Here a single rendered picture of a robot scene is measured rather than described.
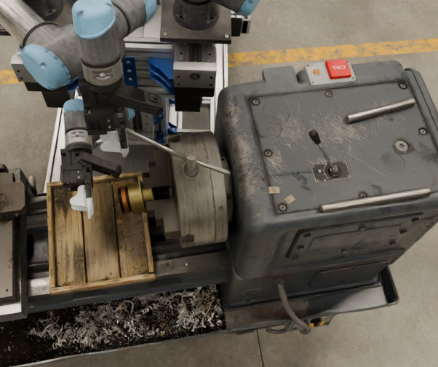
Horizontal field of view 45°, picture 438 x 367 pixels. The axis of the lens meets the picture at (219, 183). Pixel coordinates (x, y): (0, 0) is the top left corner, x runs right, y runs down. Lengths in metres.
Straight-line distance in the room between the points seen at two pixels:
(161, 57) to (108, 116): 0.75
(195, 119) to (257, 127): 1.29
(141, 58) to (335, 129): 0.74
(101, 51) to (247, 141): 0.51
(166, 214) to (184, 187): 0.13
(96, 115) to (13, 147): 1.87
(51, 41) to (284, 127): 0.61
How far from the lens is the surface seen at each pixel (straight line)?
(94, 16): 0.98
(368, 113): 1.46
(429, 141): 1.49
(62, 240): 1.66
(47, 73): 1.29
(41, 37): 1.34
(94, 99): 1.09
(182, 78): 1.69
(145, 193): 1.44
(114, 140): 1.15
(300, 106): 1.44
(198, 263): 1.62
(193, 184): 1.32
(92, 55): 1.02
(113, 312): 1.91
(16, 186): 1.62
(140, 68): 1.87
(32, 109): 3.05
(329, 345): 2.52
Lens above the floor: 2.39
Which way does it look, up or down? 62 degrees down
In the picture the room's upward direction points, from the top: 7 degrees clockwise
